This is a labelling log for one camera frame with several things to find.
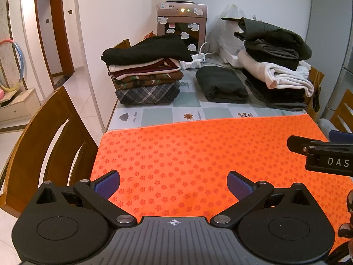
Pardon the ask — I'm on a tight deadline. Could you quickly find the silver refrigerator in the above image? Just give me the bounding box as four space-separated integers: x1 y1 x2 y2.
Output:
305 0 353 122

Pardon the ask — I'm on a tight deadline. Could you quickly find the beige low cabinet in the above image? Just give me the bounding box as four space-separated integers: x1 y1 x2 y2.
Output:
0 88 42 122

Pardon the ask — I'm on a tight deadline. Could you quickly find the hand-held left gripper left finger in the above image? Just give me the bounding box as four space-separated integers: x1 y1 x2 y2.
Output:
35 170 137 229

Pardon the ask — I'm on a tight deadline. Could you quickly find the wooden dining chair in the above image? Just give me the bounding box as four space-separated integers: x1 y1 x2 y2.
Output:
113 39 131 50
0 85 100 218
329 88 353 133

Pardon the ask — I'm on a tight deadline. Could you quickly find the dark olive folded garment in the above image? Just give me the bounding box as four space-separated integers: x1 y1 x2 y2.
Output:
234 17 313 61

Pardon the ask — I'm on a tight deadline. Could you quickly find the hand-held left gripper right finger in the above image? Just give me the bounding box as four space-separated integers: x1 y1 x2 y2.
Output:
210 170 313 228

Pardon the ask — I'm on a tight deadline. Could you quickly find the pink water dispenser with stickers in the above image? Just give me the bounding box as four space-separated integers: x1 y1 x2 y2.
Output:
157 2 208 56

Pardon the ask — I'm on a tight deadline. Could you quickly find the multicoloured hula hoop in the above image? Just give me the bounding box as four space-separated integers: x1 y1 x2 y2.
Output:
0 39 26 92

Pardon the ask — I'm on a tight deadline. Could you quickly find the person's right hand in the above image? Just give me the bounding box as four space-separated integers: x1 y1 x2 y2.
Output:
338 189 353 239

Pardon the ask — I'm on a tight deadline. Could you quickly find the white folded garment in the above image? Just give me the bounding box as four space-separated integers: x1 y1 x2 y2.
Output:
238 49 315 98

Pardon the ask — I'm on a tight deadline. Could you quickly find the dark grey folded garment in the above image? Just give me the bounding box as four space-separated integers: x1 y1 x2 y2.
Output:
195 66 249 103

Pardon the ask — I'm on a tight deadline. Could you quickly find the grey checked tablecloth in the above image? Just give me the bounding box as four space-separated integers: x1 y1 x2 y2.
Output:
106 52 317 131

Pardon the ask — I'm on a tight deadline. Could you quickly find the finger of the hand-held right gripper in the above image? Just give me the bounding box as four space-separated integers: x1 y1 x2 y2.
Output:
287 135 353 155
328 130 353 144

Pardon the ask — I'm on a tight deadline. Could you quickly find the charcoal folded garment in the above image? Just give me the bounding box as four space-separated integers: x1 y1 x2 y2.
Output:
244 40 301 71

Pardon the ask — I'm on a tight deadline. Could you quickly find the black sweater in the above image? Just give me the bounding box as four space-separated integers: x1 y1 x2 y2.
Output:
101 34 193 65

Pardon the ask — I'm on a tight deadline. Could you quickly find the white power strip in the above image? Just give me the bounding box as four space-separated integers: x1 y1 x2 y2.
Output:
179 54 206 71

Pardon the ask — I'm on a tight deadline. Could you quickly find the brown door frame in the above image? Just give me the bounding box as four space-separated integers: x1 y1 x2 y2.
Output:
34 0 75 90

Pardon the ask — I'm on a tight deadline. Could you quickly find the white plastic bag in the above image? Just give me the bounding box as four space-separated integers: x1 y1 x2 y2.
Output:
205 4 247 67

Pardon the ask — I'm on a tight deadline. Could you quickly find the orange flower-print mat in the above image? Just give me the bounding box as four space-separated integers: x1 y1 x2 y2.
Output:
90 114 353 260

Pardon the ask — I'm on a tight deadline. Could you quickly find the black folded garment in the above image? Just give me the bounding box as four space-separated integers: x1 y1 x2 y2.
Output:
243 70 309 104

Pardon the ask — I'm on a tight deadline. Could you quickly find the brown patterned folded garment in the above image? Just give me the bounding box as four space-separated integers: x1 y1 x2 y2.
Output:
112 70 185 91

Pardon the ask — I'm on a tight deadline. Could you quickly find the white power cable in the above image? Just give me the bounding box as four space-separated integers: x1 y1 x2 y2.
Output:
197 41 221 58

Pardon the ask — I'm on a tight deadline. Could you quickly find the stack of patterned folded clothes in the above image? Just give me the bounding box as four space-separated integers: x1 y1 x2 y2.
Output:
107 57 182 80

